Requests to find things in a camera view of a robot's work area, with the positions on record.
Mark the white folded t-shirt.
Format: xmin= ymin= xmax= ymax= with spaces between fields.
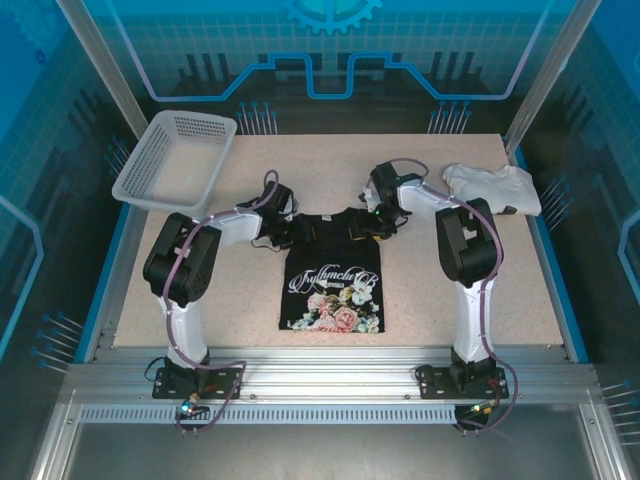
xmin=442 ymin=163 xmax=543 ymax=217

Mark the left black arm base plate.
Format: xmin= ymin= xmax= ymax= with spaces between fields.
xmin=152 ymin=367 xmax=246 ymax=401

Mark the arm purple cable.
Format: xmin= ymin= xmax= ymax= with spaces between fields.
xmin=364 ymin=157 xmax=519 ymax=436
xmin=164 ymin=168 xmax=281 ymax=436

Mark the slotted grey cable duct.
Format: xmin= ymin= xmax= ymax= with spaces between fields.
xmin=78 ymin=404 xmax=459 ymax=426

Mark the small led connector board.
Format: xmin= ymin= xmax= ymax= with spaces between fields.
xmin=177 ymin=396 xmax=210 ymax=417
xmin=458 ymin=398 xmax=500 ymax=420

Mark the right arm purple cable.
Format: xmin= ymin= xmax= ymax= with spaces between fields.
xmin=364 ymin=157 xmax=519 ymax=436

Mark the left small LED connector board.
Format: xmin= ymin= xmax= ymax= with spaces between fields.
xmin=177 ymin=396 xmax=210 ymax=417

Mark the black floral print t-shirt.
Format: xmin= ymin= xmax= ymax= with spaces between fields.
xmin=278 ymin=209 xmax=389 ymax=335

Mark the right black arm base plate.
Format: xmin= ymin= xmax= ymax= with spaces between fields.
xmin=415 ymin=364 xmax=511 ymax=401

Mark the white perforated plastic basket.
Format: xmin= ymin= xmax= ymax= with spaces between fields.
xmin=110 ymin=110 xmax=239 ymax=214

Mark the right small LED connector board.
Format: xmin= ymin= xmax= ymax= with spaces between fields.
xmin=458 ymin=398 xmax=500 ymax=420

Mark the left aluminium frame post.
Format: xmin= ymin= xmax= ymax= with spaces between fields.
xmin=54 ymin=0 xmax=154 ymax=146

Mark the aluminium mounting rail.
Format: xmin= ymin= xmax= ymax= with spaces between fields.
xmin=64 ymin=344 xmax=596 ymax=406

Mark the aluminium frame post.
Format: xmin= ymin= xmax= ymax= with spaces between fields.
xmin=504 ymin=0 xmax=601 ymax=151
xmin=54 ymin=0 xmax=154 ymax=146

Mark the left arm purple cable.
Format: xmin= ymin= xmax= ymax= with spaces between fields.
xmin=164 ymin=168 xmax=281 ymax=436

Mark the right aluminium frame post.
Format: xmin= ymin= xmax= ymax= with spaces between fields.
xmin=504 ymin=0 xmax=601 ymax=151

